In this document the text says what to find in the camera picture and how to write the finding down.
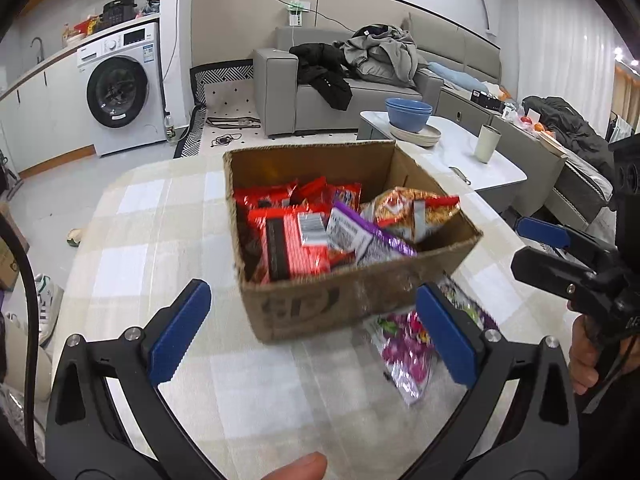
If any purple snack packet white back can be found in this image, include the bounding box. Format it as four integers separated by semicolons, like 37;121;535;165
327;201;417;266

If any checkered tablecloth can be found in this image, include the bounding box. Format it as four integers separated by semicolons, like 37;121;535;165
50;152;581;480

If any small black box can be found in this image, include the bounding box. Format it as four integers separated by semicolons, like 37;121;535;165
471;89;505;112

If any pile of fruit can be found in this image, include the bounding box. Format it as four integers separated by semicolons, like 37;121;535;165
520;116;556;137

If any printed cardboard floor box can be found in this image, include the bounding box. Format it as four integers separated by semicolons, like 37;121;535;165
0;202;31;291

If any red and blue snack packet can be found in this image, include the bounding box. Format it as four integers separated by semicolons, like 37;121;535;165
327;183;362;211

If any grey clothes pile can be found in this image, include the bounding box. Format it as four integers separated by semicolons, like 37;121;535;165
334;24;428;86

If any stack of beige plates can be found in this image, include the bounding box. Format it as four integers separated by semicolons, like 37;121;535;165
389;122;442;147

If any person's left hand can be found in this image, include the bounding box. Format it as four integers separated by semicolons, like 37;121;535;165
260;451;329;480

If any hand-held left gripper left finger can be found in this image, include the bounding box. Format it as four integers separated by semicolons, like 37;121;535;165
45;279;221;480

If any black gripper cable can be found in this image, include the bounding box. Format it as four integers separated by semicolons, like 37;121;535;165
0;220;39;453

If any grey sofa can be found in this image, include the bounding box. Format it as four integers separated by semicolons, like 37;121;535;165
252;12;615;231

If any white and green sneaker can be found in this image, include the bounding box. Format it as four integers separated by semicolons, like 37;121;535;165
32;274;65;348

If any white washing machine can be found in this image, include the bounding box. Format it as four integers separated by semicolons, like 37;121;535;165
76;21;168;157

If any black and white patterned rug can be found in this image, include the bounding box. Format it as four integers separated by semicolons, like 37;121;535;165
172;60;261;158

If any beige cup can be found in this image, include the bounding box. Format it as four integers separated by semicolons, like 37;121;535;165
475;124;502;163

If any light blue pillow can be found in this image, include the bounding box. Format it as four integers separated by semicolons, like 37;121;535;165
427;62;488;92

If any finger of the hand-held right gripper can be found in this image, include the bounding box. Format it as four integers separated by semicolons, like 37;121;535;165
515;216;622;274
511;246;634;317

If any purple candy packet clear window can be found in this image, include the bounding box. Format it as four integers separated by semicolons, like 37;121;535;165
365;275;501;407

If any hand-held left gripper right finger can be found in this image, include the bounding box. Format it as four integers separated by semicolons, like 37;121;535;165
415;282;581;480

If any crispy noodle snack packet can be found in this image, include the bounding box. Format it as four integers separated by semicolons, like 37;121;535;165
361;187;460;243

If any white kitchen cabinet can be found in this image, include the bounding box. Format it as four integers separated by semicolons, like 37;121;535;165
0;47;96;176

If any white coffee table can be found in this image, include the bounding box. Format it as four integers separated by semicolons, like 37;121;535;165
357;110;528;192

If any black jacket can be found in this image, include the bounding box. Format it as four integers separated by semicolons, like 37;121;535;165
289;42;353;112

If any black pressure cooker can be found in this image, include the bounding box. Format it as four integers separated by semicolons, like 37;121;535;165
102;0;138;23

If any blue bowl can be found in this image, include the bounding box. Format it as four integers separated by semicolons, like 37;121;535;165
386;98;432;112
385;102;433;133

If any brown cardboard box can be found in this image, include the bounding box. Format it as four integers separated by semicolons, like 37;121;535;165
222;140;483;345

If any black coat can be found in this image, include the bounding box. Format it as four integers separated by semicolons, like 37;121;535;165
522;95;616;171

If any person's right hand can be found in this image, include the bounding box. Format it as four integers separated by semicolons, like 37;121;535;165
569;302;608;395

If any white curtain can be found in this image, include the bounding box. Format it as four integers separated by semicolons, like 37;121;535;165
515;0;631;126

